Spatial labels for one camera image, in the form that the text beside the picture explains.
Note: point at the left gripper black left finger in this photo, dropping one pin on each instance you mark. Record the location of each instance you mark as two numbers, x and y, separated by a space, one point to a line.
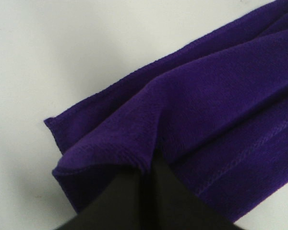
116 208

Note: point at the purple towel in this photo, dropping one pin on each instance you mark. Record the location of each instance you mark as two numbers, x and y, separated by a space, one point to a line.
175 104

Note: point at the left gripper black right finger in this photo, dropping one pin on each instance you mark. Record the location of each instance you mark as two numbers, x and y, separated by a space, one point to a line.
169 205

